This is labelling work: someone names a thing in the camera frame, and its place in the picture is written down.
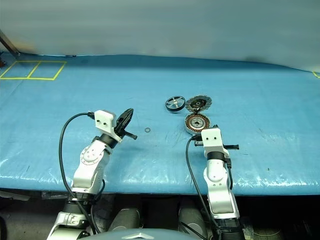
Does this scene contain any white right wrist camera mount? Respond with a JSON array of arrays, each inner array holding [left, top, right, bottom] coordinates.
[[200, 127, 229, 157]]

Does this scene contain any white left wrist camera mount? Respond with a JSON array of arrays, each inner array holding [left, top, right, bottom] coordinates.
[[94, 109, 123, 144]]

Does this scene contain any blue table cover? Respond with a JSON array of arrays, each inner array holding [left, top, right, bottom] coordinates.
[[0, 51, 320, 196]]

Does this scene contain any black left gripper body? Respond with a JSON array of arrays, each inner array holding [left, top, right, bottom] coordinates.
[[113, 124, 138, 141]]

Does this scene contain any black spoked rotor ring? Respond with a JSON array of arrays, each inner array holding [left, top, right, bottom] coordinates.
[[164, 95, 187, 113]]

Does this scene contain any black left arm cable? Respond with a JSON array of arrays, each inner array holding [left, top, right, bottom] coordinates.
[[58, 111, 106, 236]]

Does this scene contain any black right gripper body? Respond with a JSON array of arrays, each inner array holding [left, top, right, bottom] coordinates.
[[193, 140, 240, 151]]

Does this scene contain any grey robot torso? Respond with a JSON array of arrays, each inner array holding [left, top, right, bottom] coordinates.
[[84, 227, 201, 240]]

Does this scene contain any short black wrist cable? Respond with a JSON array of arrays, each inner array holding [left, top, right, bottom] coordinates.
[[225, 156, 234, 190]]

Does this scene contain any yellow tape double square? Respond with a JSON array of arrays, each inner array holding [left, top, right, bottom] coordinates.
[[0, 60, 68, 82]]

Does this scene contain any black toothed rotor disc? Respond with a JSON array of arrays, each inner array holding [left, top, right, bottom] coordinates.
[[185, 95, 213, 114]]

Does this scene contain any grey metal frame bar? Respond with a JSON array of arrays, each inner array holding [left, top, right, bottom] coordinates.
[[0, 28, 21, 56]]

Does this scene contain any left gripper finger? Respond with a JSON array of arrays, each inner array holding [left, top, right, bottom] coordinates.
[[116, 108, 134, 128], [121, 109, 134, 132]]

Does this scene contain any dark rounded shape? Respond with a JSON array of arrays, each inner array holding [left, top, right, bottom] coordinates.
[[177, 203, 209, 239], [109, 207, 141, 232]]

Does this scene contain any copper wound motor stator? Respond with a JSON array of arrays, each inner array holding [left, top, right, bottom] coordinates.
[[184, 113, 210, 136]]

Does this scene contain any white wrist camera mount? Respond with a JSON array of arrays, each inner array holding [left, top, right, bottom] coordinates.
[[94, 109, 123, 144], [200, 127, 229, 157]]

